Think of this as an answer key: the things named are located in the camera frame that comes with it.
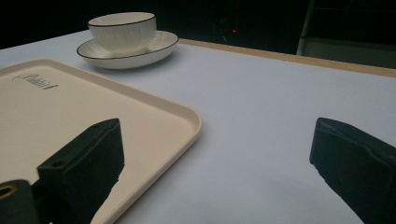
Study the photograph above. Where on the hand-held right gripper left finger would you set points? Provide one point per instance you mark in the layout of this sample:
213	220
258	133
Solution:
84	165

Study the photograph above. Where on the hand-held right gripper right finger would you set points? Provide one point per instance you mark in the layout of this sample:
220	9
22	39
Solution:
355	165

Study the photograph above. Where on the white black-rimmed plate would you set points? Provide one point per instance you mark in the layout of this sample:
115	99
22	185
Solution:
137	57

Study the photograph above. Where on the white ceramic cup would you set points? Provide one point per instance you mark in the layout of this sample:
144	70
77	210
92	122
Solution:
124	32

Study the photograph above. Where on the cream plastic tray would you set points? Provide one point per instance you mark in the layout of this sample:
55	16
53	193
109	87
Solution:
93	109

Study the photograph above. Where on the metal stand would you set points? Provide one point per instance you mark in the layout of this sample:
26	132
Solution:
305	28

